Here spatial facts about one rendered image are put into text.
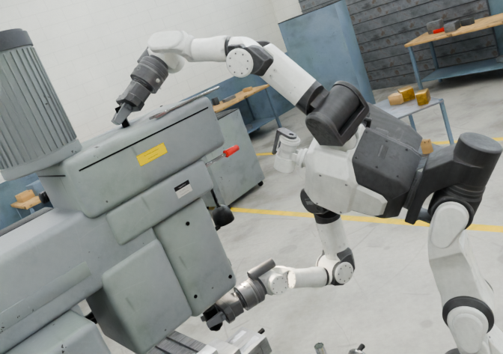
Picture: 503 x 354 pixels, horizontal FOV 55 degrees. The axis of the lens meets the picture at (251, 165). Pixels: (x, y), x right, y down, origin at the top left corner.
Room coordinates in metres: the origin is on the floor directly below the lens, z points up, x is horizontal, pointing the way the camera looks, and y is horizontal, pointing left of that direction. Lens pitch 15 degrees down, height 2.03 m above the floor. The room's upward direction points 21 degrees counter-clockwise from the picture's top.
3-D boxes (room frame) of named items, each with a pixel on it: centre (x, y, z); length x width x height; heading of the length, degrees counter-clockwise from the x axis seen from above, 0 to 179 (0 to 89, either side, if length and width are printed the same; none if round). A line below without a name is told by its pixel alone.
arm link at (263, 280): (1.47, 0.10, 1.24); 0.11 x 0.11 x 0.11; 23
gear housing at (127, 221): (1.37, 0.32, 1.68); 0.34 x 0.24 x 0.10; 128
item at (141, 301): (1.28, 0.45, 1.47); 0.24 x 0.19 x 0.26; 38
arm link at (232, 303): (1.43, 0.21, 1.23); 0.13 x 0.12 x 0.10; 23
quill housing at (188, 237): (1.39, 0.29, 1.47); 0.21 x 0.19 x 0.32; 38
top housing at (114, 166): (1.39, 0.30, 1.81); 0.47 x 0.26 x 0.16; 128
